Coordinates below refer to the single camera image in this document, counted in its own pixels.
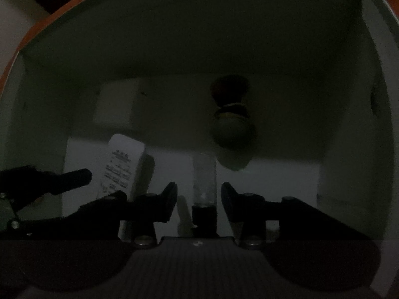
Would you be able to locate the clear tube with black cap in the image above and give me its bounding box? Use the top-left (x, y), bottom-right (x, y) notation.
top-left (191, 151), bottom-right (219, 238)

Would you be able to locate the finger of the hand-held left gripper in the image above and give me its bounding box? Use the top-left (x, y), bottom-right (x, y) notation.
top-left (31, 168), bottom-right (93, 197)

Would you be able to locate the white cardboard box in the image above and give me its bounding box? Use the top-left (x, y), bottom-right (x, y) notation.
top-left (0, 0), bottom-right (399, 243)

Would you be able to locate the round brush with dark bristles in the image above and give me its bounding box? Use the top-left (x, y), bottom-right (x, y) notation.
top-left (210, 74), bottom-right (258, 150)

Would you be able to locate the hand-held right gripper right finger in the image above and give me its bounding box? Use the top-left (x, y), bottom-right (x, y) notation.
top-left (221, 182), bottom-right (375, 250)

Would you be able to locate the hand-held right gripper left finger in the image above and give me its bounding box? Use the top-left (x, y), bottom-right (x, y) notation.
top-left (22, 182), bottom-right (178, 250)

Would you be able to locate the white remote control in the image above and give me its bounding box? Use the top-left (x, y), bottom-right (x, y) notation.
top-left (98, 133), bottom-right (146, 200)

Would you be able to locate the small white box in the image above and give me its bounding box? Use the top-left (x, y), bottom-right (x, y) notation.
top-left (93, 79), bottom-right (141, 129)

